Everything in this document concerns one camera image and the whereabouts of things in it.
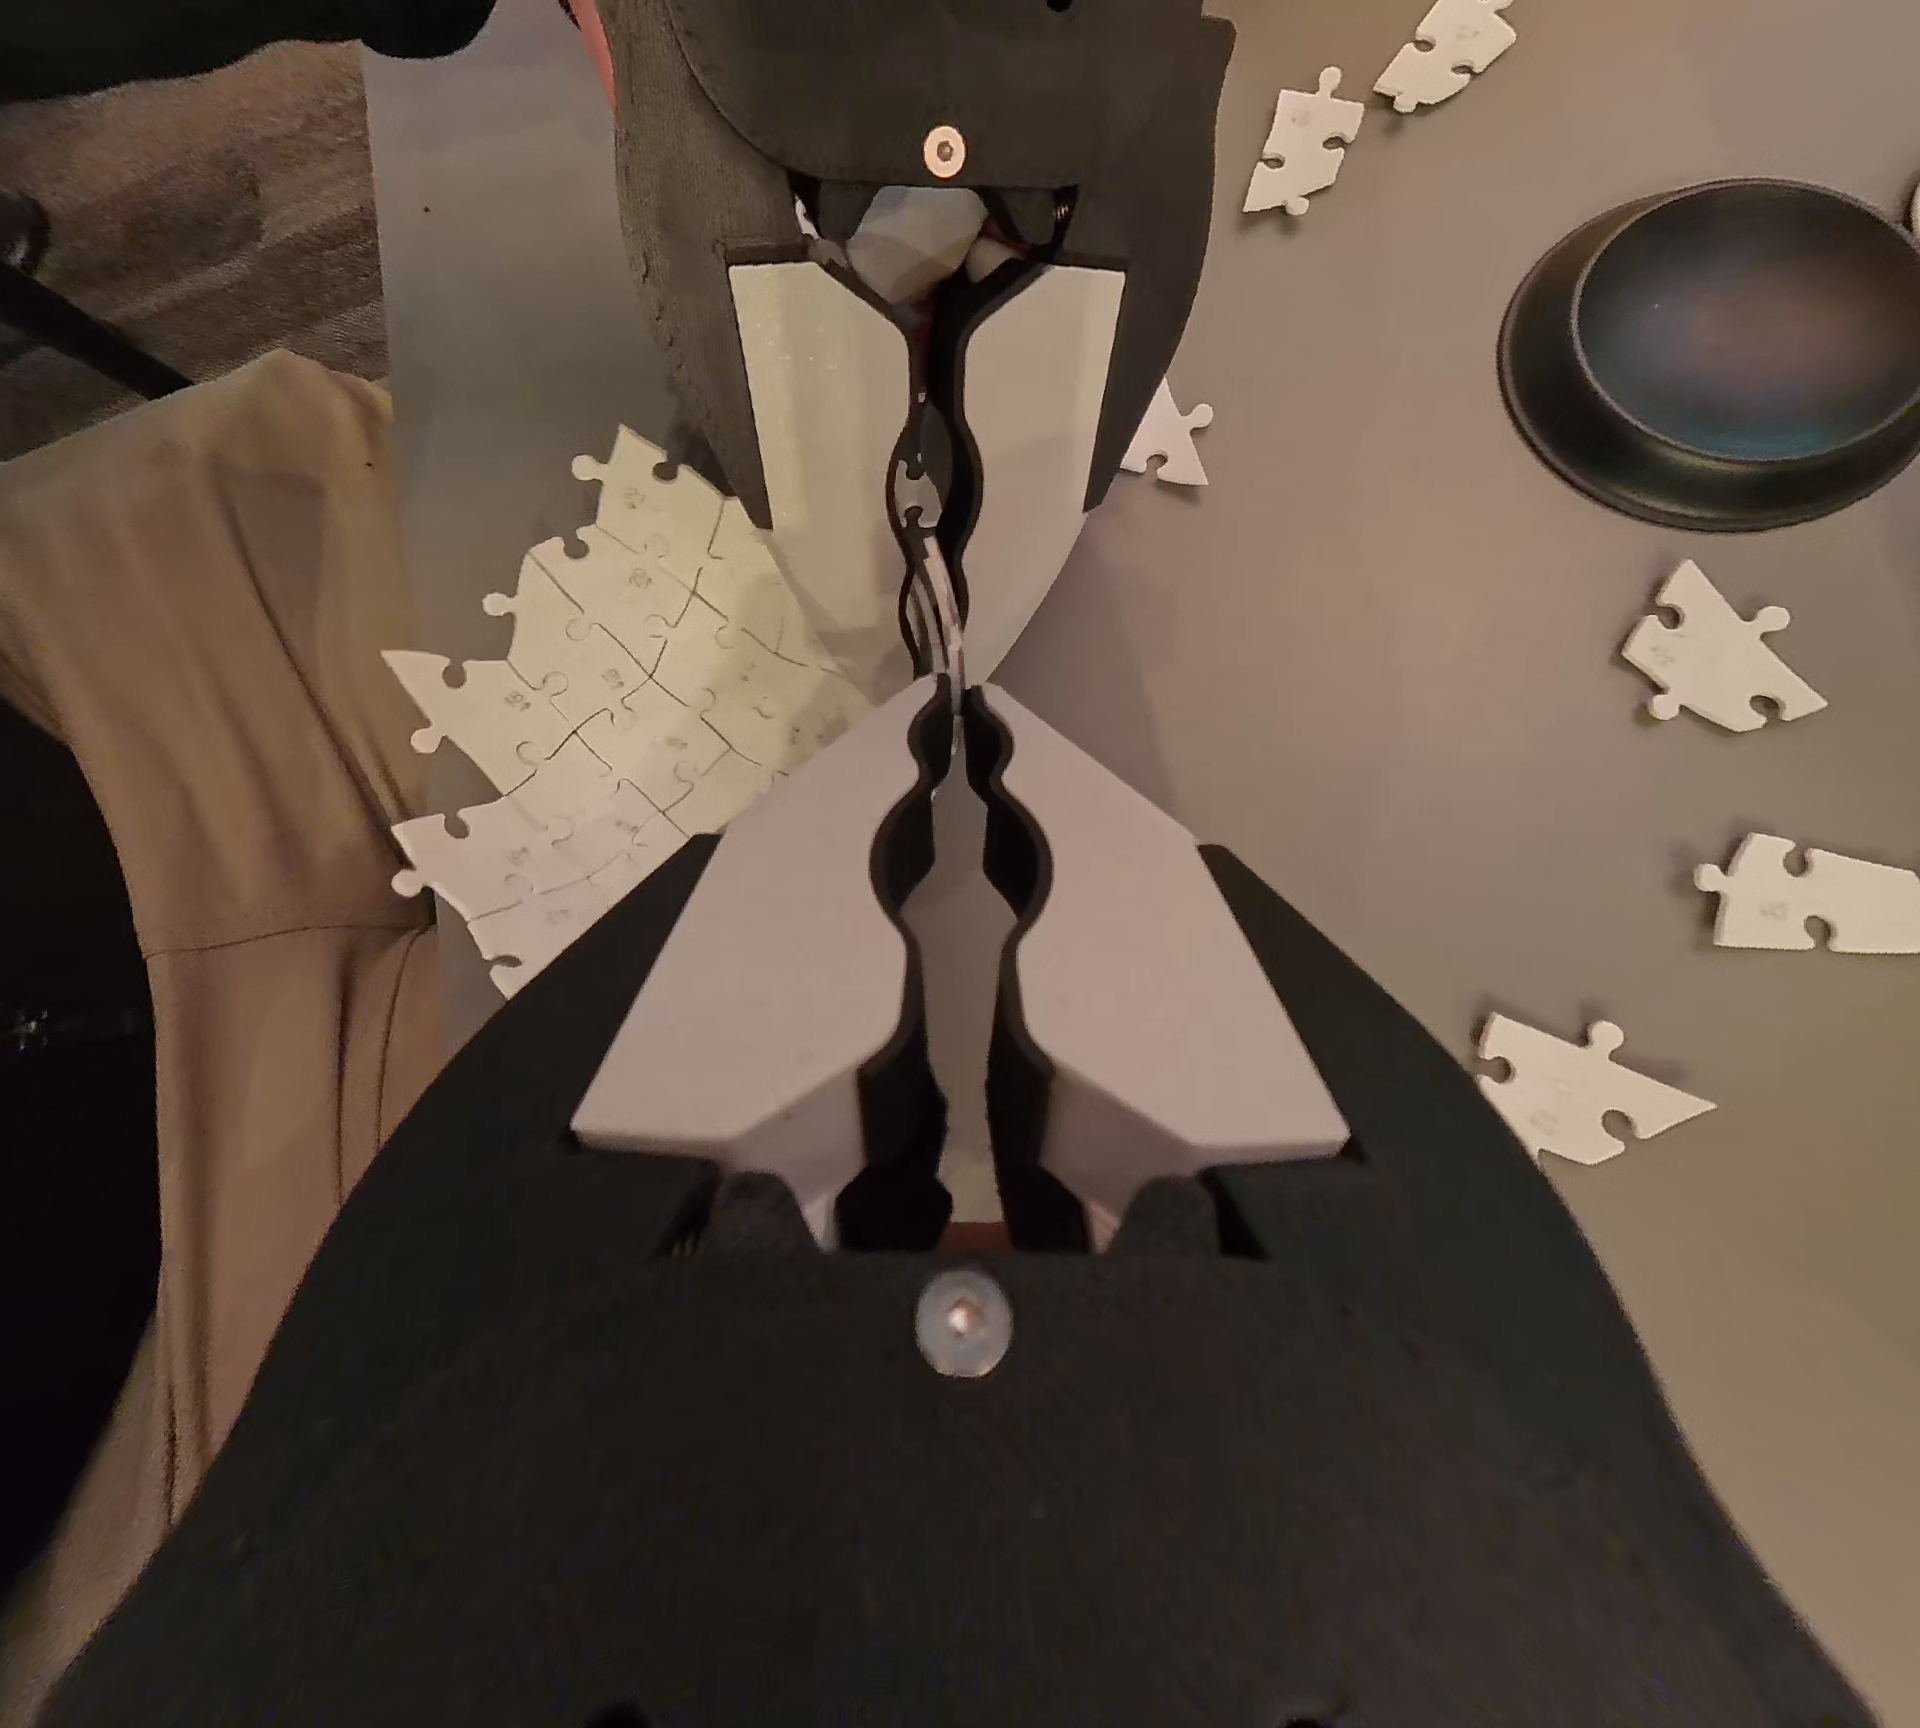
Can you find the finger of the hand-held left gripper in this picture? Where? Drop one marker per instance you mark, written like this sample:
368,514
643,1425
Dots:
1044,409
820,409

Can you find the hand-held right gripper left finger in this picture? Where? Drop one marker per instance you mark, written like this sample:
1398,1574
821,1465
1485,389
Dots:
750,979

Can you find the assembled white puzzle ball section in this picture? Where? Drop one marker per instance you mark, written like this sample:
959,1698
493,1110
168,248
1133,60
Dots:
630,693

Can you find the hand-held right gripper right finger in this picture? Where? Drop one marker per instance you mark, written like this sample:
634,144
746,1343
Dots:
1170,979

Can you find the black office chair base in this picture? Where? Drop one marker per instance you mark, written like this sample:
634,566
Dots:
88,316

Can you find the small joined puzzle bit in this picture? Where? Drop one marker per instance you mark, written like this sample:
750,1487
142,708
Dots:
1448,39

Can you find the person's black top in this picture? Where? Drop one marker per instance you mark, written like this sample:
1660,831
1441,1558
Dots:
67,1082

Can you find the white puzzle piece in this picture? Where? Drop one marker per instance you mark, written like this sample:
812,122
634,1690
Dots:
1784,903
1573,1096
1709,656

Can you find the two-piece joined puzzle strip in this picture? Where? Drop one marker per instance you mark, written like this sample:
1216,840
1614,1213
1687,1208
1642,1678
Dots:
1295,144

